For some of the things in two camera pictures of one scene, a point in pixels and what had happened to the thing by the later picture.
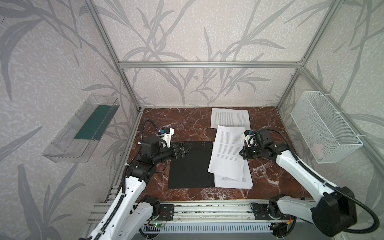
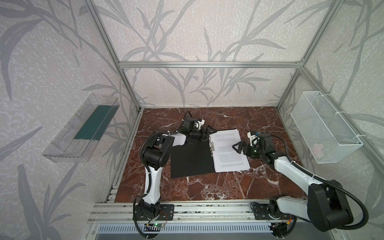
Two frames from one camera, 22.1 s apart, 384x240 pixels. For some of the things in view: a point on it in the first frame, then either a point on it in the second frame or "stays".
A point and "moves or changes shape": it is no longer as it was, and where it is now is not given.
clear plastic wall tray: x=76 y=140 stays
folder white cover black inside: x=192 y=170 moves or changes shape
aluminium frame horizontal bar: x=210 y=65 stays
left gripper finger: x=186 y=147 to x=211 y=129
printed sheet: x=230 y=117 to x=226 y=158
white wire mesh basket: x=329 y=140 stays
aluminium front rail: x=189 y=212 stays
